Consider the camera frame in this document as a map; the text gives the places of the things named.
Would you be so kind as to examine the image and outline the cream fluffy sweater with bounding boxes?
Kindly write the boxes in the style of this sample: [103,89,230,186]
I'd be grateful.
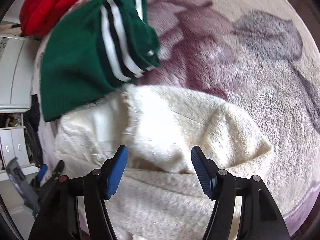
[55,85,274,239]

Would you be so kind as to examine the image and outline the white wardrobe drawer unit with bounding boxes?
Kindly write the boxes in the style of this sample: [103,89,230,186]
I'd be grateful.
[1,126,39,175]

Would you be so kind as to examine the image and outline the white wardrobe sliding door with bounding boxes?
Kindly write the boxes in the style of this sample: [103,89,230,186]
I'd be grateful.
[0,34,40,113]

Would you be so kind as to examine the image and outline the floral plush bed blanket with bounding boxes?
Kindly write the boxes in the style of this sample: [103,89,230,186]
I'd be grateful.
[32,0,319,235]

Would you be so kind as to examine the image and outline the red quilt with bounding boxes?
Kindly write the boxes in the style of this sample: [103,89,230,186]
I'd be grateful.
[20,0,78,37]

